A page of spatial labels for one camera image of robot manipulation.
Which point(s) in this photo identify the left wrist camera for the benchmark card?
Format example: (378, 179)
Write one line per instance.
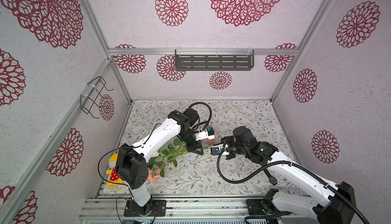
(201, 135)

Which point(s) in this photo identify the dark grey wall shelf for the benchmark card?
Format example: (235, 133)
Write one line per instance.
(214, 62)

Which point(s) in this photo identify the yellow plush toy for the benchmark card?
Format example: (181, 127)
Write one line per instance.
(114, 177)

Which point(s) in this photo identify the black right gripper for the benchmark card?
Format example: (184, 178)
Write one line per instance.
(226, 144)

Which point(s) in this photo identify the black wristwatch on table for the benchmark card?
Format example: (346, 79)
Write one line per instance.
(271, 178)

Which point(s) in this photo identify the pink artificial rose stem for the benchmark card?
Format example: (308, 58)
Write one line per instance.
(156, 169)

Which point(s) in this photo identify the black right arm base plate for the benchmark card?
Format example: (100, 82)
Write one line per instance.
(263, 207)

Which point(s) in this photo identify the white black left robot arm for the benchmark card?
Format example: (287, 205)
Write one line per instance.
(131, 165)

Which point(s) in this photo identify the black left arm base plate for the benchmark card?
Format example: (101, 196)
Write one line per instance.
(153, 208)

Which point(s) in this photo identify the black wire wall basket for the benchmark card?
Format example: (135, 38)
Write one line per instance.
(97, 98)

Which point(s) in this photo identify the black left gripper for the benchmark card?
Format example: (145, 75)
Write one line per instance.
(193, 148)

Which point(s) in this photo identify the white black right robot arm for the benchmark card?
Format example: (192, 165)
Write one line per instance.
(326, 201)

